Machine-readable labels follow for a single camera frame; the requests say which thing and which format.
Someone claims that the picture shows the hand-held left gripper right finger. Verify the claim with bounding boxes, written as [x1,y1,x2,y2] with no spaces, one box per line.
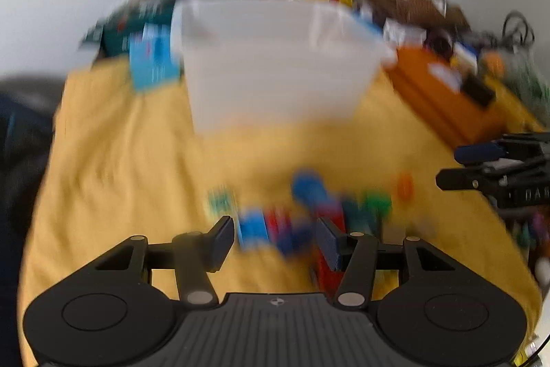
[316,217,457,307]

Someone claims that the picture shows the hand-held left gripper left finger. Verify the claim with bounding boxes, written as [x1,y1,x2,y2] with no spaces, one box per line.
[92,216,236,306]

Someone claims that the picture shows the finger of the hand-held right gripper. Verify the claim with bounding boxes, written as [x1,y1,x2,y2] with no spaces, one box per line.
[435,164,513,192]
[454,136,516,164]

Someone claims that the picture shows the light blue toy block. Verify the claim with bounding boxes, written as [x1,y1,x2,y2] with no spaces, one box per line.
[236,208,271,251]

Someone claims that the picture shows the teal white toy block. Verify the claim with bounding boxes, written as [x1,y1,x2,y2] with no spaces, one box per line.
[207,186,238,222]

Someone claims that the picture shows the red blue toy block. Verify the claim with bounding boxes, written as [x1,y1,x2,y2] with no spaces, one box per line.
[266,207,315,257]

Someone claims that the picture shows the blue toy disc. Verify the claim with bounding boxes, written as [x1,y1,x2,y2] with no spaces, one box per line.
[292,171,337,218]

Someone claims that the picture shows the green toy block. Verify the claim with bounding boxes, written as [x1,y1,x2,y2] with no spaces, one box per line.
[343,190,394,235]

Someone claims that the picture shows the orange toy block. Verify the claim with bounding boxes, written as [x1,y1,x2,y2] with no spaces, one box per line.
[395,173,416,201]

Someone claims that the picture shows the translucent plastic storage bin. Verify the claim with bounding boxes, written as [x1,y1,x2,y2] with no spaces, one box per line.
[174,0,398,136]

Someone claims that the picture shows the small black box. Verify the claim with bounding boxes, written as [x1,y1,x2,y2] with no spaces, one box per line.
[461,74,496,108]

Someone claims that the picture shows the orange box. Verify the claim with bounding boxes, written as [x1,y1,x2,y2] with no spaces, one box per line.
[384,46,543,149]

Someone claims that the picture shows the yellow blanket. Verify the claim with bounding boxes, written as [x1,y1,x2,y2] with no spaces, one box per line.
[17,57,544,367]

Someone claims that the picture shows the small white box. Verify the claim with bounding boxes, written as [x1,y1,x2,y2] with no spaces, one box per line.
[382,19,427,46]

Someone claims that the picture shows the blue white carton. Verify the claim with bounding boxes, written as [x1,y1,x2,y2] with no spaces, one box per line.
[129,23,183,93]

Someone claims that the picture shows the dark blue fabric bag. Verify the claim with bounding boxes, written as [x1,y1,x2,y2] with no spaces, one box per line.
[0,77,66,249]

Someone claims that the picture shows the dark green packet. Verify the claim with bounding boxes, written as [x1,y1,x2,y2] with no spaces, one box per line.
[79,1,177,59]

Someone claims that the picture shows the black cables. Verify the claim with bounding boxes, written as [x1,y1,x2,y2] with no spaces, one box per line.
[502,11,536,50]

